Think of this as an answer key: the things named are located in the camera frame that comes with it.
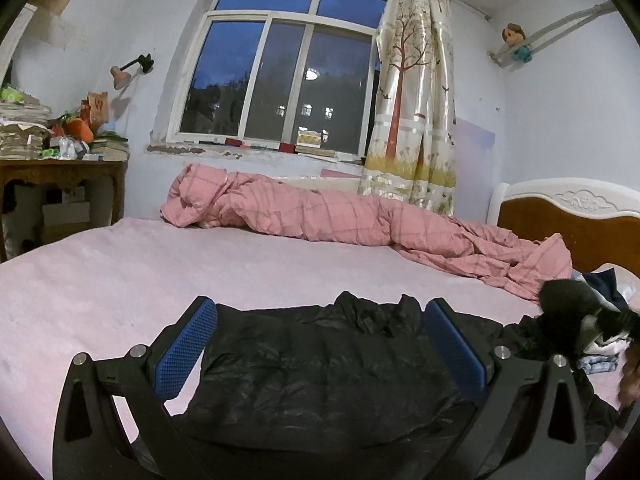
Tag stack of papers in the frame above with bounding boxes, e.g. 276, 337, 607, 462
0, 87, 53, 161

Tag orange plush toy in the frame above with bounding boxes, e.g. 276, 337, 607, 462
65, 117, 96, 142

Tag cardboard box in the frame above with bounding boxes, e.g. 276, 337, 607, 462
40, 200, 91, 243

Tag tree print curtain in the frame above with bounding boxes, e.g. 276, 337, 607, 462
357, 0, 458, 216

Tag dark cloth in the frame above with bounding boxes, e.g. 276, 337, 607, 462
540, 279, 640, 356

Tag pink checked quilt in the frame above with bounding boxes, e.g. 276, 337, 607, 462
160, 162, 573, 303

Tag brown paper bag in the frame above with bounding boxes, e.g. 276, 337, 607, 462
80, 91, 110, 126

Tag pile of folded clothes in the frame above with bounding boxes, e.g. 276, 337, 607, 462
570, 267, 640, 376

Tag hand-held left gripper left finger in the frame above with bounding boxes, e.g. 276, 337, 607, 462
52, 296, 221, 480

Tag white wall pipes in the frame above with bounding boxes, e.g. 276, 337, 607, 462
487, 0, 616, 68

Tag books on windowsill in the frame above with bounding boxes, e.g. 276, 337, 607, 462
295, 130, 337, 157

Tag black down jacket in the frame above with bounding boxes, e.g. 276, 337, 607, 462
127, 290, 621, 480

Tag stack of books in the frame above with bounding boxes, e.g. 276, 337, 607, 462
92, 132, 130, 162

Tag white and wooden headboard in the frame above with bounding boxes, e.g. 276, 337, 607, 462
487, 177, 640, 281

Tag small doll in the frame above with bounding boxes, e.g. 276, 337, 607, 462
501, 22, 533, 63

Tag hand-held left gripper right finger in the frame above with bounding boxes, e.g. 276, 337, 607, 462
424, 297, 588, 480

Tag pink wall lamp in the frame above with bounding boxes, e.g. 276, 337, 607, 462
110, 53, 155, 91

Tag white framed window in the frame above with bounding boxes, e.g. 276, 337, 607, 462
152, 0, 391, 161

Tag bed with pink sheet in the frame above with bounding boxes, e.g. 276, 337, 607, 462
0, 217, 640, 480

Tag wooden desk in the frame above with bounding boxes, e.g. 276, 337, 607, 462
0, 160, 128, 263

